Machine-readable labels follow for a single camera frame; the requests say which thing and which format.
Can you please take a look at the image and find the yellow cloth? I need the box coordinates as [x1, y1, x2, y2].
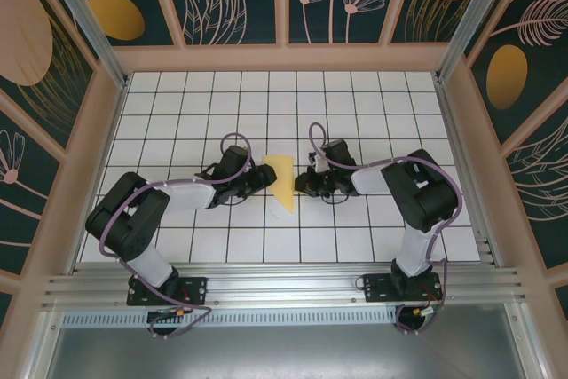
[262, 154, 296, 216]

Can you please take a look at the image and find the grey metal panel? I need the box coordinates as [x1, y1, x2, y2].
[26, 324, 549, 379]

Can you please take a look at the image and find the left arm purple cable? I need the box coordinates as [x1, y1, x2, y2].
[98, 132, 255, 341]

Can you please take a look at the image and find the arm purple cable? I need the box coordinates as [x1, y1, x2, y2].
[308, 122, 465, 336]
[98, 132, 255, 341]

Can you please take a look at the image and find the aluminium mounting rail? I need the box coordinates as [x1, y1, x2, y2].
[40, 260, 529, 312]

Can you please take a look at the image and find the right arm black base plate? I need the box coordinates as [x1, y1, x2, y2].
[362, 272, 444, 303]

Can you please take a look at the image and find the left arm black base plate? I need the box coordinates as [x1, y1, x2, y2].
[127, 276, 209, 307]

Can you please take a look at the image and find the aluminium side rail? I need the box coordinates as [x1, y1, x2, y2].
[436, 79, 506, 270]

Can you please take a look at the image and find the perforated metal cable duct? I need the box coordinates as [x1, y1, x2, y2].
[61, 307, 400, 328]

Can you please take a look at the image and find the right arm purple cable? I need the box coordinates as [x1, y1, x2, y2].
[308, 122, 465, 336]

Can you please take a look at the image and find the aluminium frame post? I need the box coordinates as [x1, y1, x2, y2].
[35, 0, 130, 90]
[437, 0, 540, 85]

